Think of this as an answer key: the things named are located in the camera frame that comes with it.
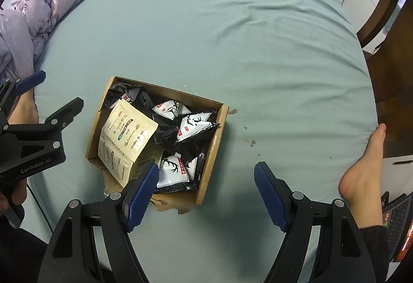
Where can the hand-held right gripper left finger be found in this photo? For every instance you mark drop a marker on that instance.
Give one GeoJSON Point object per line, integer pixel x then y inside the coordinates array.
{"type": "Point", "coordinates": [140, 196]}

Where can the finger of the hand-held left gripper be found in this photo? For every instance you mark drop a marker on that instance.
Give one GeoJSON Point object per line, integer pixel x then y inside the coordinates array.
{"type": "Point", "coordinates": [64, 113]}
{"type": "Point", "coordinates": [30, 81]}

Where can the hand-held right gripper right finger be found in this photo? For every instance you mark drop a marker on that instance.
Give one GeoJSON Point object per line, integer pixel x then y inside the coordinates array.
{"type": "Point", "coordinates": [271, 199]}

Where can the brown cardboard box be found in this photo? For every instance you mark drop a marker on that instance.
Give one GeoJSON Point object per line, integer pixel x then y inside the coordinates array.
{"type": "Point", "coordinates": [209, 166]}

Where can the pile of antler-print packets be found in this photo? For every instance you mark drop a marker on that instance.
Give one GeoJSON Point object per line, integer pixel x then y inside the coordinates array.
{"type": "Point", "coordinates": [193, 128]}

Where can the person's left hand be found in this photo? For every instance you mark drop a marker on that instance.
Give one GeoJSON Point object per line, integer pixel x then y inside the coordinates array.
{"type": "Point", "coordinates": [17, 194]}

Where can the black trousers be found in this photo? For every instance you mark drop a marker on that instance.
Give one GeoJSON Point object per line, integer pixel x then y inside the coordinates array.
{"type": "Point", "coordinates": [374, 254]}

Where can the black laptop keyboard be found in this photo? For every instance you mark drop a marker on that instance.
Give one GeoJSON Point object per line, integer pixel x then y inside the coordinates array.
{"type": "Point", "coordinates": [398, 225]}

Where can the white low cabinet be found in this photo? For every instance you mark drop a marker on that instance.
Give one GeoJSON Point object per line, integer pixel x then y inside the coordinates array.
{"type": "Point", "coordinates": [400, 179]}

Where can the brown wooden furniture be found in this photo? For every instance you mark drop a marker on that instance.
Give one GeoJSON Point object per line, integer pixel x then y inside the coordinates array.
{"type": "Point", "coordinates": [387, 83]}

